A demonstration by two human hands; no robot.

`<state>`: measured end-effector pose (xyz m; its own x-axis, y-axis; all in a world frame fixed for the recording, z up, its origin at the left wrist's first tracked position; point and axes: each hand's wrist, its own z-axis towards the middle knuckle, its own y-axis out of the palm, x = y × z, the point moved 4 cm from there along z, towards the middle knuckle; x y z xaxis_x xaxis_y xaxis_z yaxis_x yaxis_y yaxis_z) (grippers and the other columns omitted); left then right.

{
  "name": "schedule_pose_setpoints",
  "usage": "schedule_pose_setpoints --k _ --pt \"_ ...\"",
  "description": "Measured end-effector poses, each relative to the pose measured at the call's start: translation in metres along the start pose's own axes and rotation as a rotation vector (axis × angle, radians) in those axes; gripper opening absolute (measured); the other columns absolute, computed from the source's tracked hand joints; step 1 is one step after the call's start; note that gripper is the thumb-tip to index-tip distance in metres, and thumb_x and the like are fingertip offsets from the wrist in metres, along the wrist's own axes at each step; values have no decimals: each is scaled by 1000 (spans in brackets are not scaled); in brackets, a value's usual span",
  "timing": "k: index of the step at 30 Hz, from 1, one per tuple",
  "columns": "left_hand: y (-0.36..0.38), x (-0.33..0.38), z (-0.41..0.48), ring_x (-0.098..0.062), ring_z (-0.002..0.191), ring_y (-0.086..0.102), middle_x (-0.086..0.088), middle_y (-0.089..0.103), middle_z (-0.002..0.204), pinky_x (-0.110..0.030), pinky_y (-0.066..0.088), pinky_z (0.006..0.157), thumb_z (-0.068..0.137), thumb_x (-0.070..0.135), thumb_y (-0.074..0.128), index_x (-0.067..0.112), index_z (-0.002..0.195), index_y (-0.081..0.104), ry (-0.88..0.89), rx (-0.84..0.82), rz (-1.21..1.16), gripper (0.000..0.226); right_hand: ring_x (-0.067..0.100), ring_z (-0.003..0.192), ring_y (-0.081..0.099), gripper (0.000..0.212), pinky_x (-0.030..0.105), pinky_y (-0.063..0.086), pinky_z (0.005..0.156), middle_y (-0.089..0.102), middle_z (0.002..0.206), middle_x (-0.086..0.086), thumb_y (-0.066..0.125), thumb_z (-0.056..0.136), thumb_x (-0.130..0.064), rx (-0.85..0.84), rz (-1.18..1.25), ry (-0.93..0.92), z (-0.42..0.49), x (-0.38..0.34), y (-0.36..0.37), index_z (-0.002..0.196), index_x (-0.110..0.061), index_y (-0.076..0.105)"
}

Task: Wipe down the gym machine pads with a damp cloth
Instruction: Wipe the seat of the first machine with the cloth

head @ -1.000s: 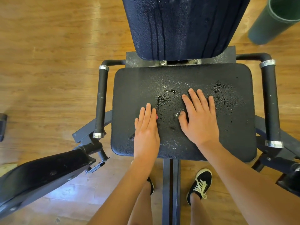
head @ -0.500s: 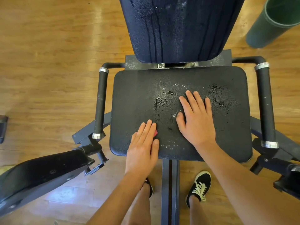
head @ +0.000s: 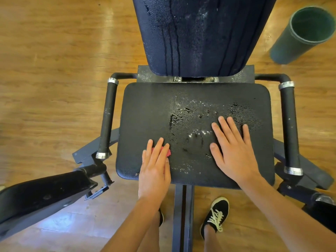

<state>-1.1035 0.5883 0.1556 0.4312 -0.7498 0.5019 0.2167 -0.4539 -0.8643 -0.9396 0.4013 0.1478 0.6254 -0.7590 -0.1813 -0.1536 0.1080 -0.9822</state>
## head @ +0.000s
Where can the person's left hand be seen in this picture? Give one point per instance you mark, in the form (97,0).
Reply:
(155,175)

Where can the person's right hand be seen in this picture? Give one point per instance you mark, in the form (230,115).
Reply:
(236,154)

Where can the pink cleaning cloth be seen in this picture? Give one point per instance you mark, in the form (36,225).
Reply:
(168,151)

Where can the person's right forearm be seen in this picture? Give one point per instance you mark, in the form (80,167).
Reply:
(294,217)

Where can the person's left forearm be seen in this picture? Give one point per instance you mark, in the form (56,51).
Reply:
(131,231)

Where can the person's left black shoe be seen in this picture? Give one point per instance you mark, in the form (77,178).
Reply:
(160,217)

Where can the person's black shoe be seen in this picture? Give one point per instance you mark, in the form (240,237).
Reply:
(160,217)
(216,217)

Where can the person's left leg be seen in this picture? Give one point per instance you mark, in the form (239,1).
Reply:
(154,239)

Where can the person's leg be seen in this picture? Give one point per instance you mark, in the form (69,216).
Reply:
(211,243)
(154,239)

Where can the person's right black shoe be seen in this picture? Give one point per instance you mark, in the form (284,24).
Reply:
(216,217)

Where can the person's right leg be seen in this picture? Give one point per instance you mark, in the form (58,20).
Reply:
(211,243)

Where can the dark green plastic bucket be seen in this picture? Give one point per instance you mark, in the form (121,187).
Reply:
(291,47)

